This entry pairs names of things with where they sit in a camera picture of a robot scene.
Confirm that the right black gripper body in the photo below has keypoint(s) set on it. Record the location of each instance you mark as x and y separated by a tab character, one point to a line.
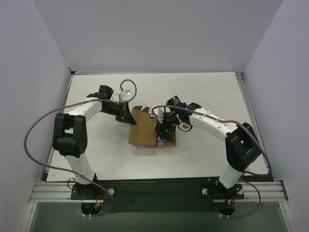
165	129

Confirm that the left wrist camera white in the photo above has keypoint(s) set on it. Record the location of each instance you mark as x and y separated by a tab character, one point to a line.
125	95

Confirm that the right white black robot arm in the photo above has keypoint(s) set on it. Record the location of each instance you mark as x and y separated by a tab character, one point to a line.
240	146

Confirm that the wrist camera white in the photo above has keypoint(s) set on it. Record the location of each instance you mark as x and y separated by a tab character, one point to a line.
125	95
157	113

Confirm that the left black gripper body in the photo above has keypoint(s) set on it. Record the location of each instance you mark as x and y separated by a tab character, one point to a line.
123	112

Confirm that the brown cardboard express box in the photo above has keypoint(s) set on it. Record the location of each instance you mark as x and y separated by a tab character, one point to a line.
143	133

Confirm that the small purple plush toy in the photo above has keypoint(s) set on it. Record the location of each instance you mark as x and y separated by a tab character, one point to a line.
161	142

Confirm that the aluminium front rail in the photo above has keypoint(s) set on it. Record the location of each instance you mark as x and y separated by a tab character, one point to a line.
61	192

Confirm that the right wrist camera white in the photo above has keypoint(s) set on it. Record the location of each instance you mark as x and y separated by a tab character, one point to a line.
157	113

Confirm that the yellow utility knife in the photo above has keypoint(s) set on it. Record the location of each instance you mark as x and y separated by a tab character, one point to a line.
185	125

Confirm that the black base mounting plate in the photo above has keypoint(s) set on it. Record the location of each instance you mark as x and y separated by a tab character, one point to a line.
161	204

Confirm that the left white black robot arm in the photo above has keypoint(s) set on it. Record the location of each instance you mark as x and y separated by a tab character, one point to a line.
70	131

